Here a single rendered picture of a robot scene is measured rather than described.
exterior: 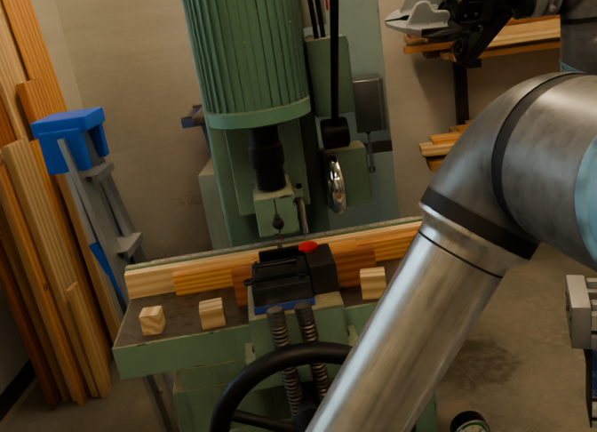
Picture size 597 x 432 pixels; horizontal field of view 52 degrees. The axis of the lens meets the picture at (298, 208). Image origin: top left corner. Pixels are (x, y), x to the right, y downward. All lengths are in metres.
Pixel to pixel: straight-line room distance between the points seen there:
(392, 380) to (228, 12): 0.64
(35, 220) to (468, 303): 2.06
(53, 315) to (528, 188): 2.24
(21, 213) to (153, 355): 1.45
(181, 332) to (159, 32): 2.63
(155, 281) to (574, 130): 0.92
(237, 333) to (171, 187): 2.70
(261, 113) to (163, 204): 2.77
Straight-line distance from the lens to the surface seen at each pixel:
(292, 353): 0.82
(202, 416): 1.11
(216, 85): 1.00
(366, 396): 0.51
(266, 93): 0.98
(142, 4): 3.53
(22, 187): 2.39
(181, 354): 1.04
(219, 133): 1.25
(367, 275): 1.02
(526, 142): 0.41
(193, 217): 3.70
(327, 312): 0.90
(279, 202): 1.05
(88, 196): 1.85
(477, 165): 0.45
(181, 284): 1.15
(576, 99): 0.41
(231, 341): 1.03
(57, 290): 2.49
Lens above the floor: 1.38
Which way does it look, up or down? 19 degrees down
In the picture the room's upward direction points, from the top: 9 degrees counter-clockwise
